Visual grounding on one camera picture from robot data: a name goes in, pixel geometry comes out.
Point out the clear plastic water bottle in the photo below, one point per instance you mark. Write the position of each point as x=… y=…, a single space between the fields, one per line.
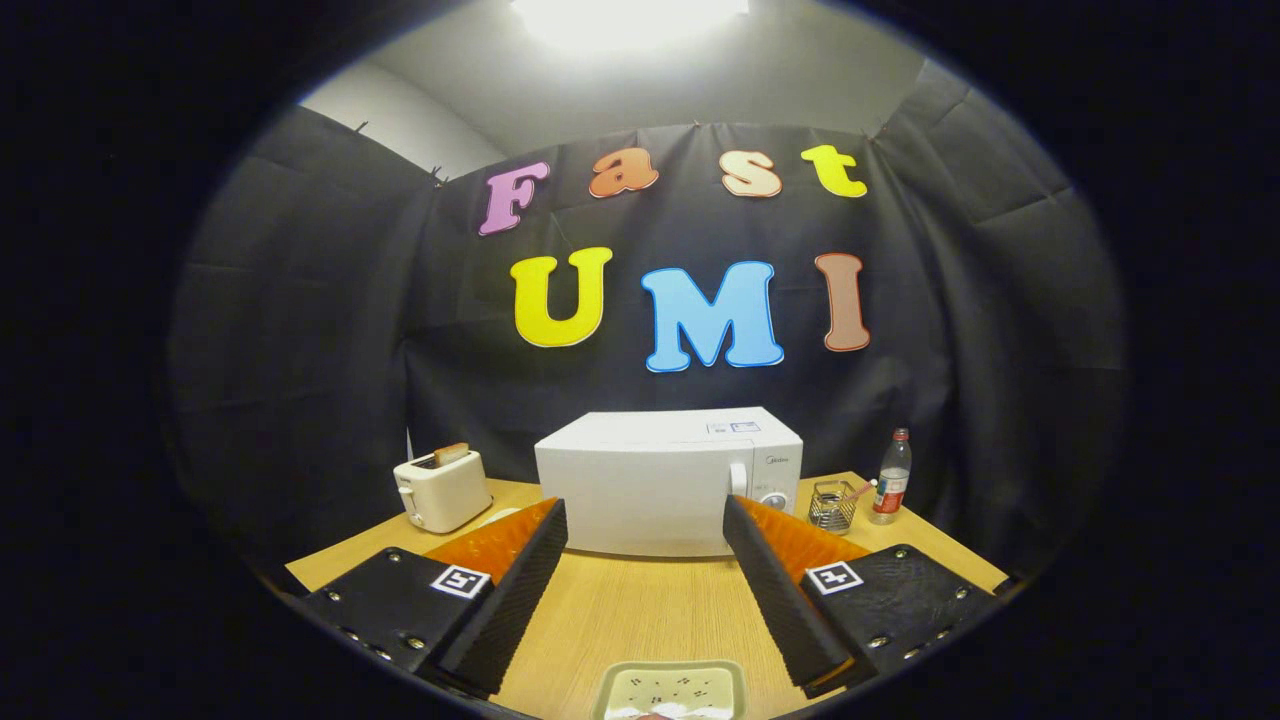
x=890 y=490

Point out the ceiling light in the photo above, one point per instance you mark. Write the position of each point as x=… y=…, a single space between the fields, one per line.
x=630 y=20

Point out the toast slice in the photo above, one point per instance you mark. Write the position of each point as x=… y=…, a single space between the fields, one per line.
x=452 y=454

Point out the white microwave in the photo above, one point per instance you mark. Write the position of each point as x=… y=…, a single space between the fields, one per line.
x=640 y=480

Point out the cream tray with cherry print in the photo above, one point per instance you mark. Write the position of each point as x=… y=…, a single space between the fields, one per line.
x=670 y=685

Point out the cream toaster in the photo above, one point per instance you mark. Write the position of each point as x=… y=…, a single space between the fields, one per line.
x=445 y=495

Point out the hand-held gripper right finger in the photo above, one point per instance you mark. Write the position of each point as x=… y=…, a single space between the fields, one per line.
x=775 y=600

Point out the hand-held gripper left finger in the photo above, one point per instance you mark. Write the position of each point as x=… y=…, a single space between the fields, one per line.
x=515 y=600

